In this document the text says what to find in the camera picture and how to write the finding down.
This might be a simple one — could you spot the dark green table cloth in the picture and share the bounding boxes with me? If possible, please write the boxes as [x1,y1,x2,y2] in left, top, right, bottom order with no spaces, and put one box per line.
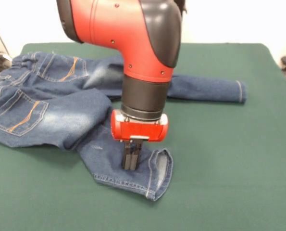
[0,42,286,231]

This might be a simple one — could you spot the blue denim jeans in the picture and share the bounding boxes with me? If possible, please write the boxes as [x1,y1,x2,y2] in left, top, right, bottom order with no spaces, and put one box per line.
[0,51,248,202]

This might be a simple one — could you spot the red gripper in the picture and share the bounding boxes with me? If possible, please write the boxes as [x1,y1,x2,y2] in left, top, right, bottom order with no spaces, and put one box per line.
[110,109,169,171]

